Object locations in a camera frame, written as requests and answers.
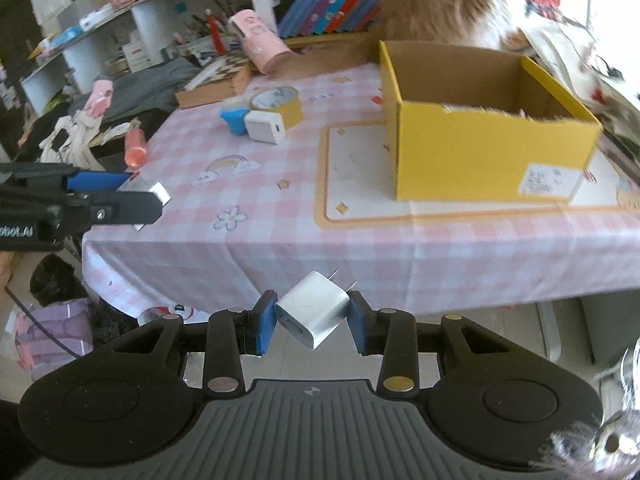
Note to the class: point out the mauve folded cloth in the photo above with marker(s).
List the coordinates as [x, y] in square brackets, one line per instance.
[335, 57]

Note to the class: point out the pen holder with pens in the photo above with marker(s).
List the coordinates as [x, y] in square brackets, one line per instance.
[192, 42]

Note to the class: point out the black trash bag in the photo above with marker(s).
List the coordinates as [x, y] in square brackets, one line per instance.
[55, 280]

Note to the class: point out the crumpled white paper bag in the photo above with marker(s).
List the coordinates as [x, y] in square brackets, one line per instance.
[565, 55]

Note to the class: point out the grey cloth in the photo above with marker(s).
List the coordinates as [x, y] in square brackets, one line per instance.
[145, 85]

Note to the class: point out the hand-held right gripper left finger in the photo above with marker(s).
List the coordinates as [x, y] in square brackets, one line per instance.
[265, 327]

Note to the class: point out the blue tissue packet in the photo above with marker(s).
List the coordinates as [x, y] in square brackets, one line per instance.
[60, 40]

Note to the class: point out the pink cylindrical case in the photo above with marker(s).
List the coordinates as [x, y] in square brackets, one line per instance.
[260, 42]

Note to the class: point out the yellow cardboard box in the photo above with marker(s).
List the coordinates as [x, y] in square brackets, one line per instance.
[475, 160]

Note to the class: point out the wooden chess box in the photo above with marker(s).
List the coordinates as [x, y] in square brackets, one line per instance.
[215, 95]

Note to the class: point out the yellow tape roll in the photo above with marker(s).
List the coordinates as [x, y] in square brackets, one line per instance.
[292, 110]

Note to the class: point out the red slender ornament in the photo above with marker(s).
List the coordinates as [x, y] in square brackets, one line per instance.
[214, 35]

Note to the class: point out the white printed packet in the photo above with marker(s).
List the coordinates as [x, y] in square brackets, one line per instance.
[96, 17]

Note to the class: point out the small blue box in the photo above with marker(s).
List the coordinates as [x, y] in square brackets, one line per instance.
[232, 122]

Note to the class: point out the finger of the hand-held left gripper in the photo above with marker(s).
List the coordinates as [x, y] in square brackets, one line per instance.
[125, 210]
[95, 181]

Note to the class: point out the pink purple backpack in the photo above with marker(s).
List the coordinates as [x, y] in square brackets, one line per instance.
[50, 335]

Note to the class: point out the orange pink bottle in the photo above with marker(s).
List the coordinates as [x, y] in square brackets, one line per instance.
[136, 152]

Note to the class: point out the row of colourful books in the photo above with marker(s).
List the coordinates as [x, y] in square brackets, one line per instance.
[330, 7]

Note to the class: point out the white garment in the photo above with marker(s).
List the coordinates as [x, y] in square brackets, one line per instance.
[75, 135]

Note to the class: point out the fluffy orange white cat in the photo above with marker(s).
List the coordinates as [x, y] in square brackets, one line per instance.
[450, 5]

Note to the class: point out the small white box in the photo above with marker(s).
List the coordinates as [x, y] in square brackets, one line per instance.
[262, 129]

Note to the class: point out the pink glove with white patch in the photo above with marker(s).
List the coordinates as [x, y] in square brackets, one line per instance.
[97, 97]

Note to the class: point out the white charger plug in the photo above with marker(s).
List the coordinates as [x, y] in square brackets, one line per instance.
[312, 310]

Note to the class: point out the white box with red stripe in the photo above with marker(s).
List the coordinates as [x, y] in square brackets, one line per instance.
[135, 55]

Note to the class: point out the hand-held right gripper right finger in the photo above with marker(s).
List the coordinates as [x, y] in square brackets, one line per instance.
[360, 330]

